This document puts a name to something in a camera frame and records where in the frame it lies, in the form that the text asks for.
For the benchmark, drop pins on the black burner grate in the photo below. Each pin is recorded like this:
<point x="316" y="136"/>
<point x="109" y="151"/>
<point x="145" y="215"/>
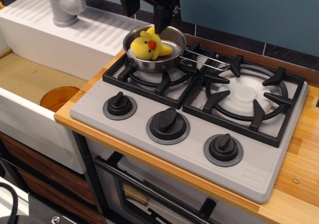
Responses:
<point x="256" y="101"/>
<point x="170" y="88"/>

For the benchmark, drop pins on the yellow stuffed duck toy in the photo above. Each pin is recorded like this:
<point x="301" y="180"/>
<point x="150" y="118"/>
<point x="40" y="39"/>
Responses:
<point x="149" y="46"/>

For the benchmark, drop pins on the black right stove knob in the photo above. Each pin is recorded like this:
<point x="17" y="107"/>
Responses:
<point x="223" y="150"/>

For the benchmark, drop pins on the stainless steel pan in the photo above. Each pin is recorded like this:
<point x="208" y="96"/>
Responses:
<point x="173" y="38"/>

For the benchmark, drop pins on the black stove knob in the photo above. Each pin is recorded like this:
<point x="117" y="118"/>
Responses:
<point x="119" y="107"/>
<point x="168" y="127"/>
<point x="223" y="150"/>

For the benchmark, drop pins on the black left stove knob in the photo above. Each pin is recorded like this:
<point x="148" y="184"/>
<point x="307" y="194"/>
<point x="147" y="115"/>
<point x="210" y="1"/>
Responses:
<point x="119" y="107"/>

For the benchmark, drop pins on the grey toy stove top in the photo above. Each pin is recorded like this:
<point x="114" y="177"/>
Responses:
<point x="253" y="177"/>

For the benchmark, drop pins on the grey toy faucet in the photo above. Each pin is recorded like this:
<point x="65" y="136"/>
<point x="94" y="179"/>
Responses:
<point x="65" y="11"/>

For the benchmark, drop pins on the white toy sink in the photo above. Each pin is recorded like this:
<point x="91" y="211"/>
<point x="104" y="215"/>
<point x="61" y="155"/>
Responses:
<point x="36" y="57"/>

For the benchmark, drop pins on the oven door with handle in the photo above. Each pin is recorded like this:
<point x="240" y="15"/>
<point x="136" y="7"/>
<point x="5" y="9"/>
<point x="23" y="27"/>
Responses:
<point x="111" y="166"/>

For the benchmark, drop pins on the wooden drawer front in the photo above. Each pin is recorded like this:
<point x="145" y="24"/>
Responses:
<point x="56" y="185"/>

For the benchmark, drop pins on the black left burner grate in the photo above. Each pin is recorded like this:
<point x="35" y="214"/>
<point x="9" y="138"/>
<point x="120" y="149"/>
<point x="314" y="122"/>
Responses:
<point x="170" y="88"/>

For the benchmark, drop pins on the white right burner cap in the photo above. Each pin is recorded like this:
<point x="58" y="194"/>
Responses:
<point x="243" y="91"/>

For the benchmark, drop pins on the black middle stove knob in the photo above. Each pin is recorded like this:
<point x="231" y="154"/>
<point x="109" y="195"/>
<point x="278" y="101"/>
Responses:
<point x="168" y="127"/>

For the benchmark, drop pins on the black right burner grate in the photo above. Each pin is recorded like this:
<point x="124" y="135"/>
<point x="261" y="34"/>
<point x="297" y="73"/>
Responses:
<point x="256" y="101"/>

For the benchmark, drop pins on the orange plastic drain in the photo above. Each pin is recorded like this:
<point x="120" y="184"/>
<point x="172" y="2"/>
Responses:
<point x="56" y="98"/>

